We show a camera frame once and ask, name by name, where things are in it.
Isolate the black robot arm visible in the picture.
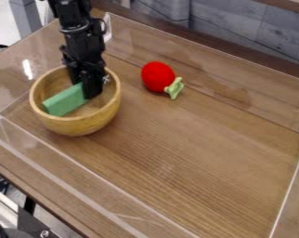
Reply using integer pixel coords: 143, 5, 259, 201
47, 0, 107, 99

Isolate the brown wooden bowl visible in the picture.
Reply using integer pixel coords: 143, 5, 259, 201
30, 66, 122, 137

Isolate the black chair part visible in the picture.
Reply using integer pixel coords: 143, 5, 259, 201
0, 208, 62, 238

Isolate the clear acrylic tray enclosure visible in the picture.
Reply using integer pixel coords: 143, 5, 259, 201
0, 16, 299, 238

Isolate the red plush strawberry toy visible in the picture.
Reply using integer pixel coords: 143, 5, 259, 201
142, 61, 184, 99

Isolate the black table leg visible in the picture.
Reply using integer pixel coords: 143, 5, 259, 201
24, 197, 36, 215

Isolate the green rectangular block stick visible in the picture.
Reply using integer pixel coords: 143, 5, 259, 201
43, 84, 88, 116

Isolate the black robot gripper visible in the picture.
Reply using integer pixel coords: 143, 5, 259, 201
62, 19, 107, 99

